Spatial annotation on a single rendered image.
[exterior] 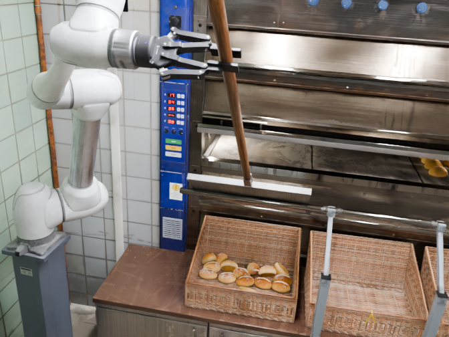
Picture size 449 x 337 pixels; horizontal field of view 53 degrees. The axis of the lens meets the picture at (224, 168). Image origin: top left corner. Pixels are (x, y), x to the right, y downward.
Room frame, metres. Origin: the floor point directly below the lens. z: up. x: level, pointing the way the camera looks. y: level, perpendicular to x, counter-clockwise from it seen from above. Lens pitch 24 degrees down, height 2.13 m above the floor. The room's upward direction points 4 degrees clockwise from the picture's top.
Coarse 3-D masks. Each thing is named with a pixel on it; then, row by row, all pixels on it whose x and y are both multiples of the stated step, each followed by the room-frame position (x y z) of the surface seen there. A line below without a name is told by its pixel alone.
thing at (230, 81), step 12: (216, 0) 0.85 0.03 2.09; (216, 12) 0.87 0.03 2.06; (216, 24) 0.90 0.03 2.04; (216, 36) 0.94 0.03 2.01; (228, 36) 0.95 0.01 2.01; (228, 48) 0.97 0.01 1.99; (228, 60) 1.00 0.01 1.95; (228, 72) 1.04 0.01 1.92; (228, 84) 1.08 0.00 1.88; (228, 96) 1.14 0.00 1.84; (240, 108) 1.21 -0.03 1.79; (240, 120) 1.25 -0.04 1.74; (240, 132) 1.31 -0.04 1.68; (240, 144) 1.39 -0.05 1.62; (240, 156) 1.49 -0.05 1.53
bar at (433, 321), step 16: (192, 192) 1.91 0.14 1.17; (208, 192) 1.90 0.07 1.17; (304, 208) 1.83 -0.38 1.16; (320, 208) 1.82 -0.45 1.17; (336, 208) 1.82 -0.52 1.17; (416, 224) 1.75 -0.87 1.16; (432, 224) 1.74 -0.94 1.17; (320, 288) 1.59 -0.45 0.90; (320, 304) 1.59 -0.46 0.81; (432, 304) 1.55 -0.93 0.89; (320, 320) 1.59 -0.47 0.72; (432, 320) 1.51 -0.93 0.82; (432, 336) 1.51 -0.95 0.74
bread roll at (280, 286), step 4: (280, 280) 1.96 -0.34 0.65; (272, 284) 1.96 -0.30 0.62; (276, 284) 1.94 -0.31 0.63; (280, 284) 1.93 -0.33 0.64; (284, 284) 1.93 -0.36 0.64; (288, 284) 1.94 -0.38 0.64; (276, 288) 1.93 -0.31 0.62; (280, 288) 1.92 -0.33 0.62; (284, 288) 1.92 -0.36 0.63; (288, 288) 1.93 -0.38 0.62; (280, 292) 1.92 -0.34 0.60; (284, 292) 1.92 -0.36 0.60
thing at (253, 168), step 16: (208, 160) 2.28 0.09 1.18; (224, 160) 2.29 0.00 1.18; (240, 160) 2.30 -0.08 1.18; (288, 176) 2.21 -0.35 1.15; (304, 176) 2.20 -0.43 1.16; (320, 176) 2.19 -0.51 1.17; (336, 176) 2.18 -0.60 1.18; (352, 176) 2.19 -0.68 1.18; (368, 176) 2.20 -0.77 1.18; (416, 192) 2.11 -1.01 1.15; (432, 192) 2.10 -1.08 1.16; (448, 192) 2.09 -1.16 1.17
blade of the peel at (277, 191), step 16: (192, 176) 1.81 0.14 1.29; (208, 176) 1.81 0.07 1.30; (224, 192) 1.90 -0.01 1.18; (240, 192) 1.86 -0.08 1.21; (256, 192) 1.81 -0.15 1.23; (272, 192) 1.78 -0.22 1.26; (288, 192) 1.74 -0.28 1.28; (304, 192) 1.73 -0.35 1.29; (272, 208) 2.01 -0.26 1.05; (288, 208) 1.97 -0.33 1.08
